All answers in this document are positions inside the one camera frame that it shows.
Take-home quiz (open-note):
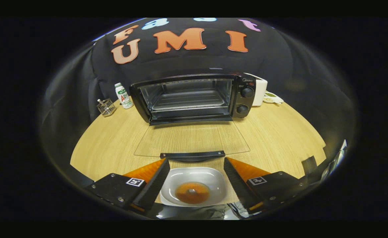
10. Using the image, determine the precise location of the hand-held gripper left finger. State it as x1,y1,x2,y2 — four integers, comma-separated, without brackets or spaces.
85,158,170,214

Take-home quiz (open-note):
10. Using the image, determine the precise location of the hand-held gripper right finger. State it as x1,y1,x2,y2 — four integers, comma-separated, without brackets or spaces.
224,157,313,215

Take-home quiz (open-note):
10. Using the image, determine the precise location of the glazed brown donut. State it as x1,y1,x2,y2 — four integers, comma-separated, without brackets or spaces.
175,182,211,204

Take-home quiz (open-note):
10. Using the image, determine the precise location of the black toaster oven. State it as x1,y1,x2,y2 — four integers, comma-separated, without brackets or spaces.
129,73,257,162

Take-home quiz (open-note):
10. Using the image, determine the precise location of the white pop-up toaster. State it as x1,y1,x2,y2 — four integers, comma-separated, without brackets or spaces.
243,73,268,107

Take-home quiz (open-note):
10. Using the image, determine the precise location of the white square plate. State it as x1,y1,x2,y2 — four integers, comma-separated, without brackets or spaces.
160,167,229,207

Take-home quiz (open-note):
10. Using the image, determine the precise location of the black tape piece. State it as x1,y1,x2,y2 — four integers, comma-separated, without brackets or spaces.
301,156,318,174

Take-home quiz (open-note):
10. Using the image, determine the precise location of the small white sauce dish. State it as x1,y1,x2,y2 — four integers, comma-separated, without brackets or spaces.
263,92,284,104

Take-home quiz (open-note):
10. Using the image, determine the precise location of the white bottle green label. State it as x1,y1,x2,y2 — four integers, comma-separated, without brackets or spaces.
114,83,134,109

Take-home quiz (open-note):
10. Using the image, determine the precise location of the metal wire basket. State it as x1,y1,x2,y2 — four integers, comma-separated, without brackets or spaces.
97,98,117,117

